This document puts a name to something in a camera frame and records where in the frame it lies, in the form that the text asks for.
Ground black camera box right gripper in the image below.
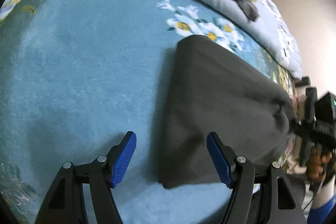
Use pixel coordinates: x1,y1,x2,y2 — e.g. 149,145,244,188
314,92,336,124

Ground teal floral bed sheet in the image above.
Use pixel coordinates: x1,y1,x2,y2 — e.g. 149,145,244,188
1,0,290,223

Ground person's right hand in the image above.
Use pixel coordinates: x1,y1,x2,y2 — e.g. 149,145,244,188
306,146,332,182

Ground dark grey sweatpants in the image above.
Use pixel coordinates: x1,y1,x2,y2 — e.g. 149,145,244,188
158,35,295,189

